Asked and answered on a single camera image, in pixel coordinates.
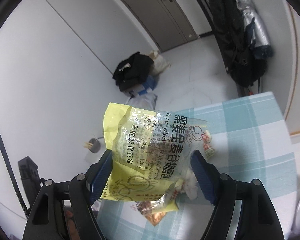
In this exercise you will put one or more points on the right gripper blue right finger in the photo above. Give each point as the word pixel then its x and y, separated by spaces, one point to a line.
pixel 206 175

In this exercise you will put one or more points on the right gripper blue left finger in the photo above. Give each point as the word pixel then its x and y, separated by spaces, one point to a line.
pixel 97 176

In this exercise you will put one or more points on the red white small wrapper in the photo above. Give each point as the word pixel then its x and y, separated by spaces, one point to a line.
pixel 208 149

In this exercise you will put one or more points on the yellow bread wrapper bag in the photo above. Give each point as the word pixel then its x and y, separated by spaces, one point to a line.
pixel 151 155

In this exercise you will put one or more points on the black cup with sticks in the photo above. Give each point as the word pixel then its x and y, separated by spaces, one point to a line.
pixel 93 145

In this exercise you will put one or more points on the teal plaid tablecloth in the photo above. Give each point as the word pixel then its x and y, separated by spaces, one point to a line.
pixel 251 140

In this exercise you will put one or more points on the blue cardboard box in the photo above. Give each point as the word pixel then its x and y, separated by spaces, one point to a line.
pixel 143 88

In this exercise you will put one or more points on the black hanging coat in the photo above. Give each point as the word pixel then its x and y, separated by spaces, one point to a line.
pixel 232 38

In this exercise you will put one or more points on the beige tote bag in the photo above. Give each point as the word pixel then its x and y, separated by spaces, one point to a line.
pixel 160 64

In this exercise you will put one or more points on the silver folded umbrella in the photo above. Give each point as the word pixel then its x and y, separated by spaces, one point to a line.
pixel 257 37

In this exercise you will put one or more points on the grey brown door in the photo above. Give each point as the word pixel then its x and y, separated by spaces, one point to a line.
pixel 164 21

